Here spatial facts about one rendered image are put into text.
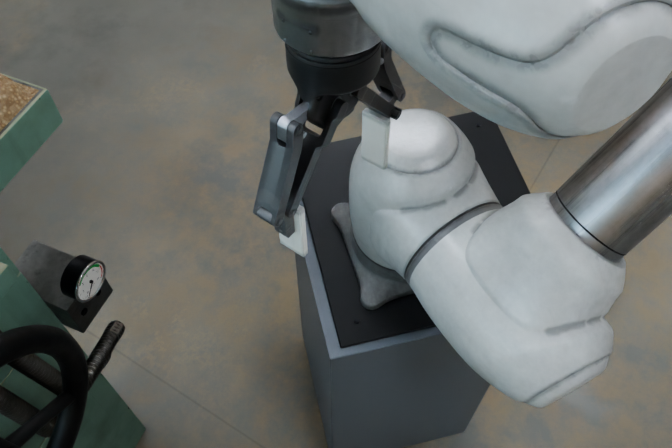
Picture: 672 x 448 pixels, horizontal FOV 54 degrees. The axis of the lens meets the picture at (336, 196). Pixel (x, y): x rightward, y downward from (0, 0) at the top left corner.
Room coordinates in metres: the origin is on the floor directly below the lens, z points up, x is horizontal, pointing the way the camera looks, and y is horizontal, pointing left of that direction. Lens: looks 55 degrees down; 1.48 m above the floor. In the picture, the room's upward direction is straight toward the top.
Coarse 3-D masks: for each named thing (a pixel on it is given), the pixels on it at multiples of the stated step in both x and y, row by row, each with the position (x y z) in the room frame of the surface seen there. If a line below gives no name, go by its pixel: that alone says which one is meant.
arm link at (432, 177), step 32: (416, 128) 0.52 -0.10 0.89; (448, 128) 0.52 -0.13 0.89; (352, 160) 0.53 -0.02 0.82; (416, 160) 0.47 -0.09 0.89; (448, 160) 0.48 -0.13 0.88; (352, 192) 0.49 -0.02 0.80; (384, 192) 0.46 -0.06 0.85; (416, 192) 0.45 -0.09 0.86; (448, 192) 0.45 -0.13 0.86; (480, 192) 0.46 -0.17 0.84; (352, 224) 0.50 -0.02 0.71; (384, 224) 0.44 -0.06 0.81; (416, 224) 0.42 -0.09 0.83; (384, 256) 0.43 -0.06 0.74
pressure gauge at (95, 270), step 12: (72, 264) 0.45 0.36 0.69; (84, 264) 0.45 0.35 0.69; (96, 264) 0.46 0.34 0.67; (72, 276) 0.43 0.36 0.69; (84, 276) 0.44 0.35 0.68; (96, 276) 0.45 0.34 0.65; (72, 288) 0.42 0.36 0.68; (84, 288) 0.43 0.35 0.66; (96, 288) 0.44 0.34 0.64; (84, 300) 0.42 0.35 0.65
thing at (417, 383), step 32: (320, 288) 0.46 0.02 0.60; (320, 320) 0.41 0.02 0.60; (320, 352) 0.42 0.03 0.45; (352, 352) 0.36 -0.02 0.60; (384, 352) 0.37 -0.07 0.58; (416, 352) 0.38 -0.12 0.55; (448, 352) 0.39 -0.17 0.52; (320, 384) 0.44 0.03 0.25; (352, 384) 0.36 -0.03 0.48; (384, 384) 0.37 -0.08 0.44; (416, 384) 0.38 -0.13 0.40; (448, 384) 0.40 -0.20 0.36; (480, 384) 0.41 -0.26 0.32; (352, 416) 0.36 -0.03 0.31; (384, 416) 0.37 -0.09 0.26; (416, 416) 0.39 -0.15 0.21; (448, 416) 0.41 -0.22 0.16
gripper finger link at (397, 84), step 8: (384, 48) 0.43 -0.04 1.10; (384, 56) 0.43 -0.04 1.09; (384, 64) 0.43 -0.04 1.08; (392, 64) 0.44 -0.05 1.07; (384, 72) 0.44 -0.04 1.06; (392, 72) 0.44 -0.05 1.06; (376, 80) 0.46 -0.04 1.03; (384, 80) 0.45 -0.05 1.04; (392, 80) 0.44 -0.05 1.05; (400, 80) 0.45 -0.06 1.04; (392, 88) 0.45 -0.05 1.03; (400, 88) 0.45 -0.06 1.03; (400, 96) 0.45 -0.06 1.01
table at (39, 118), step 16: (16, 80) 0.59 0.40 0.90; (48, 96) 0.57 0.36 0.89; (32, 112) 0.55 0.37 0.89; (48, 112) 0.56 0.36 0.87; (16, 128) 0.52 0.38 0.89; (32, 128) 0.54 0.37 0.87; (48, 128) 0.55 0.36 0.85; (0, 144) 0.49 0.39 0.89; (16, 144) 0.51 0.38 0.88; (32, 144) 0.53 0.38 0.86; (0, 160) 0.48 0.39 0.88; (16, 160) 0.50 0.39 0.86; (0, 176) 0.47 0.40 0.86; (0, 272) 0.34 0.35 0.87; (0, 288) 0.33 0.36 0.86
